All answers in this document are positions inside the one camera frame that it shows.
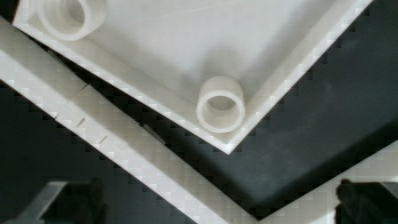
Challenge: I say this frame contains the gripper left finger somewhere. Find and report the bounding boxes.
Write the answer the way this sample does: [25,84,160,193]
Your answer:
[12,180,108,224]

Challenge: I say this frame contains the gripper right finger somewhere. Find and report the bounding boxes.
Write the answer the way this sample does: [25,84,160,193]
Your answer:
[334,179,398,224]

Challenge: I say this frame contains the white square tabletop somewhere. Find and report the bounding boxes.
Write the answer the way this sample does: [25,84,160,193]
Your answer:
[14,0,373,152]

